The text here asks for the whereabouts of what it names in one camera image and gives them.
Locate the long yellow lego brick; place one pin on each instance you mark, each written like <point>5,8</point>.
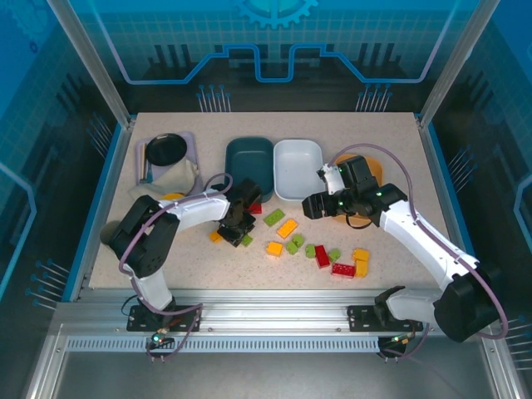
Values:
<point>287,228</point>

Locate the yellow round bowl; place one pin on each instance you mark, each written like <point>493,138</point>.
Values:
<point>172,195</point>

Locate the lavender tray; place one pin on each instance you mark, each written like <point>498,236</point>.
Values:
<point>192,143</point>

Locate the long green lego brick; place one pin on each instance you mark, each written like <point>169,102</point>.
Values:
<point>274,217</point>

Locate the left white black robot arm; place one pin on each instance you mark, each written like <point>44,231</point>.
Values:
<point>195,210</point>

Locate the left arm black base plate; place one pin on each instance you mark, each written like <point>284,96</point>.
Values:
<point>141,320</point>

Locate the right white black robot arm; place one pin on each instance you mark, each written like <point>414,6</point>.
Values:
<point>415,237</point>

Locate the aluminium mounting rail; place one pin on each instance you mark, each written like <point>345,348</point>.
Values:
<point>270,311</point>

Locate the black round plate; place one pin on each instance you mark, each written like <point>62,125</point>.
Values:
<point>166,149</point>

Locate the aluminium frame post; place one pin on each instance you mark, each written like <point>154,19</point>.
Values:
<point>453,70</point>
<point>95,62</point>

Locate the wooden utensil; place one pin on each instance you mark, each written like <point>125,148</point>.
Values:
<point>143,162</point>

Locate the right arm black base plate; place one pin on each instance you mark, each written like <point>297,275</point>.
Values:
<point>361,318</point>

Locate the small green lego brick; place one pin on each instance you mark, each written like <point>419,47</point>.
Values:
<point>310,251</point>
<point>334,255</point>
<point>248,240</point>
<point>298,239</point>
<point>292,248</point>

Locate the white plastic container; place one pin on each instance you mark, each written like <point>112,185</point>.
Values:
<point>295,170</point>

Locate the orange plastic container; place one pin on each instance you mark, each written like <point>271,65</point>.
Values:
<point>376,168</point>

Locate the red lego brick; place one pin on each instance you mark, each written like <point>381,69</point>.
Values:
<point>321,256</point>
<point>343,270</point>
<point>257,208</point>

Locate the teal plastic container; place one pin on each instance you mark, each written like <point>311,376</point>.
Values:
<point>247,160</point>

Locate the beige cloth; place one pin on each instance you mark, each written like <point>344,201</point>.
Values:
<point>174,178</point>

